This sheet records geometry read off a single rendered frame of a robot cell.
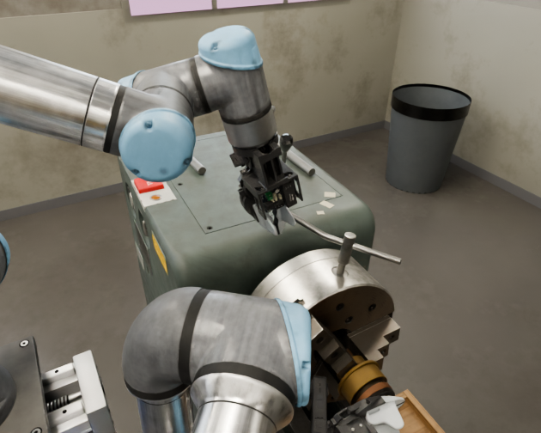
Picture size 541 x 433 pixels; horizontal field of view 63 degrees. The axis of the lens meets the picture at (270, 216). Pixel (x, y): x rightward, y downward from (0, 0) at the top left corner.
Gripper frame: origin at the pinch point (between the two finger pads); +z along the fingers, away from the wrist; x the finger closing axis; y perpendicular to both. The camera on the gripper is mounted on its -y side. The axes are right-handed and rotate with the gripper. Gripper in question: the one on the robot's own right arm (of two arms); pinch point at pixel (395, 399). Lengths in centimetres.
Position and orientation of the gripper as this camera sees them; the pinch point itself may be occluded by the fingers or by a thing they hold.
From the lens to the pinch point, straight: 89.9
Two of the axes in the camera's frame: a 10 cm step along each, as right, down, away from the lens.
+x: 0.1, -8.3, -5.6
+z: 9.0, -2.4, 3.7
